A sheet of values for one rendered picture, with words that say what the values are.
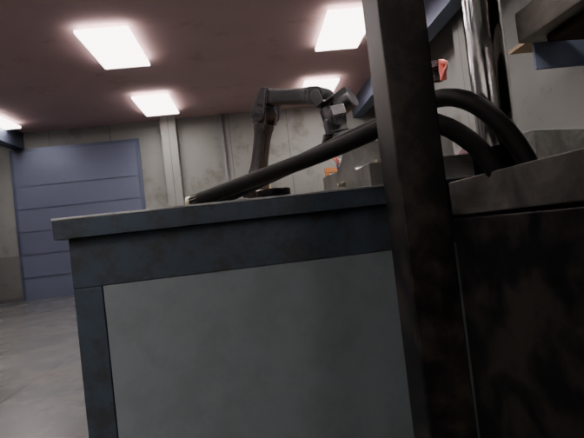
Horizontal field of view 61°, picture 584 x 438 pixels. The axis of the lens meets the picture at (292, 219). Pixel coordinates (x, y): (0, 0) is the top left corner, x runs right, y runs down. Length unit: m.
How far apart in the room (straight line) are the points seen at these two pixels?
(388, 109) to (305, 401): 0.59
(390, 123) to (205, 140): 9.93
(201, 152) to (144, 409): 9.60
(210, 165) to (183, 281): 9.49
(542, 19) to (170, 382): 0.86
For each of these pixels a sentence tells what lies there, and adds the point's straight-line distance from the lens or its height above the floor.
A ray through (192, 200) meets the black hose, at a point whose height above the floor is 0.82.
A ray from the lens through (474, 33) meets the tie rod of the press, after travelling 0.93.
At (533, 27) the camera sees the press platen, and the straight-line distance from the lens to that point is 0.90.
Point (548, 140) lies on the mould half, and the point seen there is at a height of 0.88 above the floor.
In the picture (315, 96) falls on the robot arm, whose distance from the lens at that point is 1.68.
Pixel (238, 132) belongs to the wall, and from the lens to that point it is 10.50.
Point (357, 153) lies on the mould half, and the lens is 1.23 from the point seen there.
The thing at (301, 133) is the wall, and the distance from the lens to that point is 10.54.
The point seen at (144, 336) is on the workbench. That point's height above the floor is 0.57.
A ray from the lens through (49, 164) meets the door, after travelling 11.09.
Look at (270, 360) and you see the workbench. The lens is 0.97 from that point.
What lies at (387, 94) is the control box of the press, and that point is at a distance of 0.63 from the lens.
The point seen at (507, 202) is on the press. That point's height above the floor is 0.73.
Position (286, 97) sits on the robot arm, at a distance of 1.77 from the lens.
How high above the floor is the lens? 0.73
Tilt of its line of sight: 2 degrees up
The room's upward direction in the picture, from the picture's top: 7 degrees counter-clockwise
